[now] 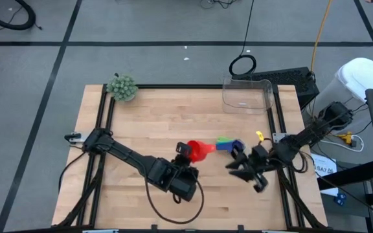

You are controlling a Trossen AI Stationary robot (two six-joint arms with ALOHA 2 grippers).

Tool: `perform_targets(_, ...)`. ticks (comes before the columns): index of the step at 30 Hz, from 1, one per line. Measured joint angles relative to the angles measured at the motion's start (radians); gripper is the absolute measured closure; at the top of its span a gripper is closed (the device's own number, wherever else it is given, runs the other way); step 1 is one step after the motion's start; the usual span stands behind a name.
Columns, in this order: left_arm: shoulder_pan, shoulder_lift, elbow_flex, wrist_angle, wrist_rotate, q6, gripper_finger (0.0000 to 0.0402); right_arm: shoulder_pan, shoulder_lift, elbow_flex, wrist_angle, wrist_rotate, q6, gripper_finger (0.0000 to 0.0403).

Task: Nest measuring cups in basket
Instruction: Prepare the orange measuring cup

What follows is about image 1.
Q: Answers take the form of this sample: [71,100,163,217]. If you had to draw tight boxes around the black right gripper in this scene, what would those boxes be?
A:
[224,144,273,183]

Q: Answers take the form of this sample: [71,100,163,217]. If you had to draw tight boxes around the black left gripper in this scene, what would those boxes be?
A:
[173,141,196,177]

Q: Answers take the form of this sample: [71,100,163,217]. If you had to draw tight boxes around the red measuring cup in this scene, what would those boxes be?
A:
[186,139,217,164]

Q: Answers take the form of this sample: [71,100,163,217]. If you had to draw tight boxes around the blue measuring cup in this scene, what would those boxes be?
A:
[215,141,239,152]

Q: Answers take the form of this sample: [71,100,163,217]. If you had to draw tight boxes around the green measuring cup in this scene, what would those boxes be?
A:
[215,136,235,145]

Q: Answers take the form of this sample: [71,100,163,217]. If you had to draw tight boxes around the clear plastic basket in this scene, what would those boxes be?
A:
[221,76,275,115]

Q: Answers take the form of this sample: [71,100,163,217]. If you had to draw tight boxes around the white paper label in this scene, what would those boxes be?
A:
[310,152,338,179]

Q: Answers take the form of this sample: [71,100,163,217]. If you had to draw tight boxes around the black perforated equipment case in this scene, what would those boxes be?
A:
[234,66,321,109]

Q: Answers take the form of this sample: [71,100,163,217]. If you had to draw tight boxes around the yellow power plug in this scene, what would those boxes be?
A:
[341,130,354,145]

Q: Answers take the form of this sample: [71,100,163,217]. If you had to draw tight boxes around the white lidded bin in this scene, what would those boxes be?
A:
[306,57,373,130]

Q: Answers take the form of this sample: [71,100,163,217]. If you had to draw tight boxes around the black metal table frame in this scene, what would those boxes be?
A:
[55,83,328,233]

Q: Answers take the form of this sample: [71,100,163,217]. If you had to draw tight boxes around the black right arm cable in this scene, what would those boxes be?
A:
[288,149,310,174]

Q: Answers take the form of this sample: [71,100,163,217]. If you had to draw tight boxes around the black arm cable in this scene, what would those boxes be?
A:
[288,149,310,174]
[143,176,205,225]

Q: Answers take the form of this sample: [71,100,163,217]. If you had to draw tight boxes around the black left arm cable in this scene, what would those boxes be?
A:
[143,176,205,225]

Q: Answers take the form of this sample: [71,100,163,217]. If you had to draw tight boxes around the black hanging cable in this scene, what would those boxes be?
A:
[228,0,258,78]

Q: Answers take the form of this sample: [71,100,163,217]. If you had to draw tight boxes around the white cable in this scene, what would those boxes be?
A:
[319,134,365,153]

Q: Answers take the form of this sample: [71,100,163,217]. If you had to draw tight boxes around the tangled black floor cables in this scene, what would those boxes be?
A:
[199,0,240,10]

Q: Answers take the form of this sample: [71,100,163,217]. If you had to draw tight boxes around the yellow hanging cable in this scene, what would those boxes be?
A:
[309,0,333,76]

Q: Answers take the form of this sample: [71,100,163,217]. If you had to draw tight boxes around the thick black hose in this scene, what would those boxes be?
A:
[0,0,43,32]

